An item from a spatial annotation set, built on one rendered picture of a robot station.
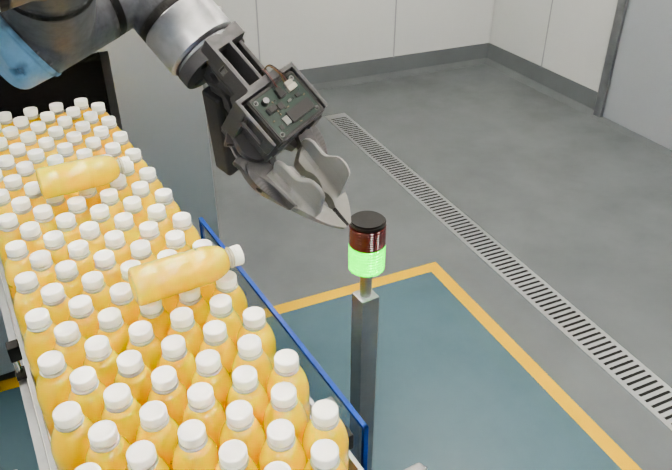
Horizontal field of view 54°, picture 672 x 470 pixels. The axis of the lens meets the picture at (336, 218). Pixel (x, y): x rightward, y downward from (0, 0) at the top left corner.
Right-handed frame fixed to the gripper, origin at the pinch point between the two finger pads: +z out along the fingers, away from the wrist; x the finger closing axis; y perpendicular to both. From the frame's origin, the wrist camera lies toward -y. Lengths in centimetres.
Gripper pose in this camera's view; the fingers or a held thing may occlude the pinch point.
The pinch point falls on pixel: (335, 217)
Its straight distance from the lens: 65.6
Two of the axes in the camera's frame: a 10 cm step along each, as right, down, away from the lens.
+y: 3.6, -2.5, -9.0
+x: 6.7, -6.0, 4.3
